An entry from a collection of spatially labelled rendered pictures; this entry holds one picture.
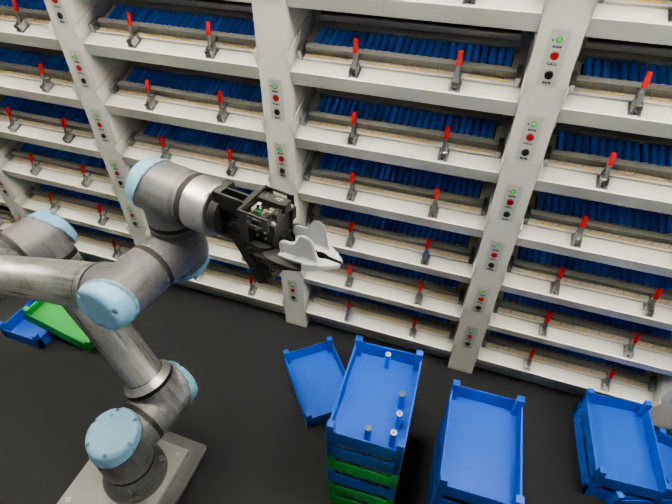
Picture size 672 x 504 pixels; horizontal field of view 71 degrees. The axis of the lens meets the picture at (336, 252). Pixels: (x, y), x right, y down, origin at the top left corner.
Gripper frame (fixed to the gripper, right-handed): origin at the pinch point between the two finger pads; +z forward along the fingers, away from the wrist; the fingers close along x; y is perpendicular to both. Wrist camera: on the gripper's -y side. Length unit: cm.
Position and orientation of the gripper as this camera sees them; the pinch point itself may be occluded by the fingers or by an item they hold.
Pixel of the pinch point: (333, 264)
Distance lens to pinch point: 69.2
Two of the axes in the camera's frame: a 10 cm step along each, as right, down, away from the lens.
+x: 4.8, -5.9, 6.5
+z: 8.8, 3.4, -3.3
